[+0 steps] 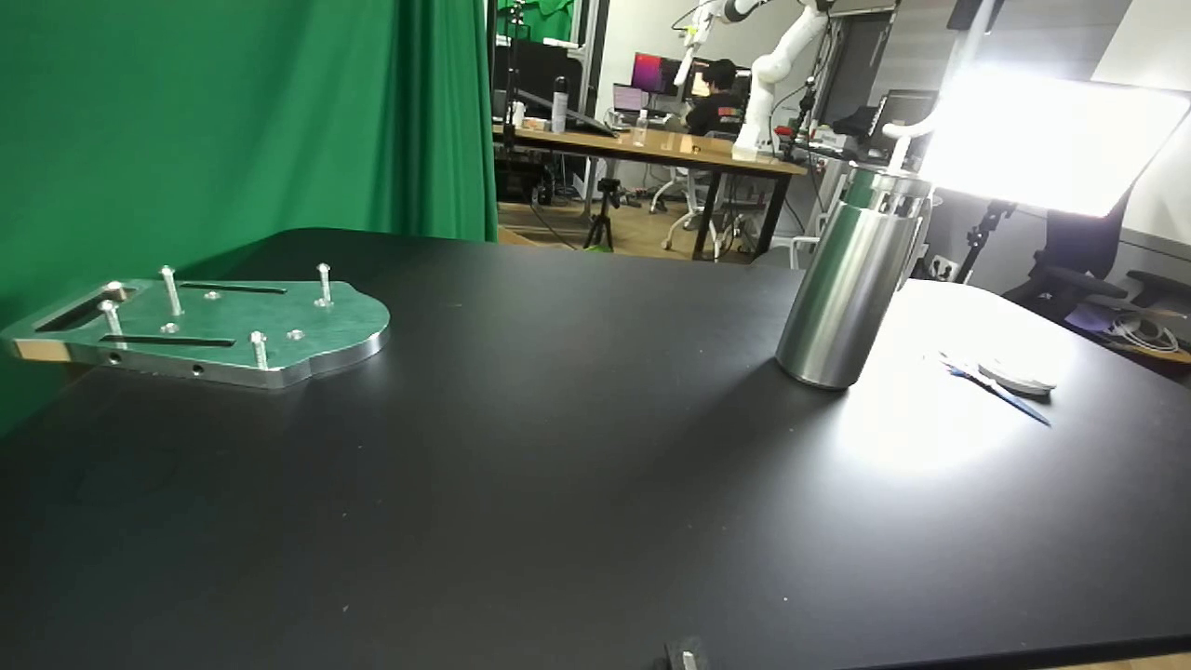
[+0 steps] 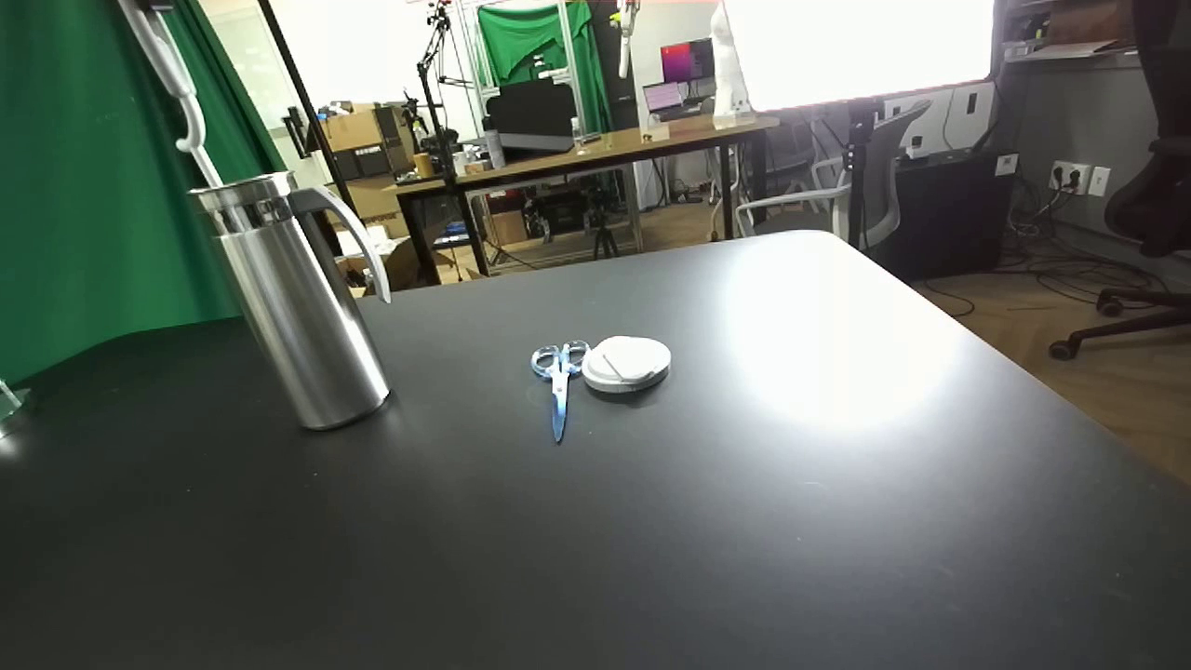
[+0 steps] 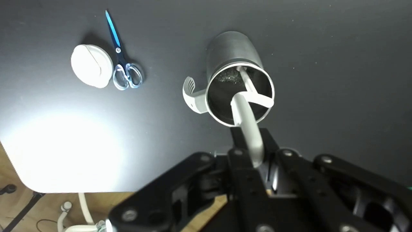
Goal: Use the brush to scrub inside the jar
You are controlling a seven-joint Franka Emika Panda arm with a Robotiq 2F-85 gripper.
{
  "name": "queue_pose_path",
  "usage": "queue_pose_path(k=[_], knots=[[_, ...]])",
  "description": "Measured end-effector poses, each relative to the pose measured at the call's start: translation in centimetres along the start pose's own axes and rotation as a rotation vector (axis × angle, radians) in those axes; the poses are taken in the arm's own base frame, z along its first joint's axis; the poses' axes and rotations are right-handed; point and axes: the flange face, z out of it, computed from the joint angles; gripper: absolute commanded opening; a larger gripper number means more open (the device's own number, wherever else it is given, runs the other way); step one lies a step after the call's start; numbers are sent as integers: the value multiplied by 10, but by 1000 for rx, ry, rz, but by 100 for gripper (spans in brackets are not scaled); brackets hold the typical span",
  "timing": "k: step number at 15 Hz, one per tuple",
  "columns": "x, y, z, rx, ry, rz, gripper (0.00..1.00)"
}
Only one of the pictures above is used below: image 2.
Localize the small black tripod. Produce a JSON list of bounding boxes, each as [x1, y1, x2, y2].
[[585, 199, 626, 259]]

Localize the wooden desk with black legs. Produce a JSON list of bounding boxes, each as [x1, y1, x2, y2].
[[390, 110, 780, 286]]

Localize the black office chair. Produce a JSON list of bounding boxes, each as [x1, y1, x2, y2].
[[478, 76, 581, 162]]

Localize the pink screen monitor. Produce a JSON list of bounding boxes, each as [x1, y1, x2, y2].
[[653, 32, 720, 91]]

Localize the green cloth backdrop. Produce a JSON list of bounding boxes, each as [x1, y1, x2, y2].
[[472, 0, 612, 135]]

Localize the cardboard box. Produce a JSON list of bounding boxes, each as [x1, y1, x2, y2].
[[317, 99, 429, 185]]

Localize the black cabinet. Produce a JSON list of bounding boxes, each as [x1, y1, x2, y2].
[[890, 147, 1011, 281]]

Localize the bright softbox light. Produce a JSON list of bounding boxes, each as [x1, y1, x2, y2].
[[720, 0, 1005, 118]]

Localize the green screen curtain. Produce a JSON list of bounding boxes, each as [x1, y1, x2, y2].
[[0, 0, 291, 383]]

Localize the black swivel chair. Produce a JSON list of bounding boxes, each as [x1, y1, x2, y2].
[[1045, 0, 1191, 365]]

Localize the blue handled scissors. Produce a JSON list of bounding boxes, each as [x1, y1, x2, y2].
[[529, 337, 594, 450]]

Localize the stainless steel jar with handle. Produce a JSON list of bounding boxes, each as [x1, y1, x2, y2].
[[186, 167, 399, 435]]

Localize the white wall outlet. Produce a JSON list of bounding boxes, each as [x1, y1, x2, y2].
[[1045, 156, 1116, 199]]

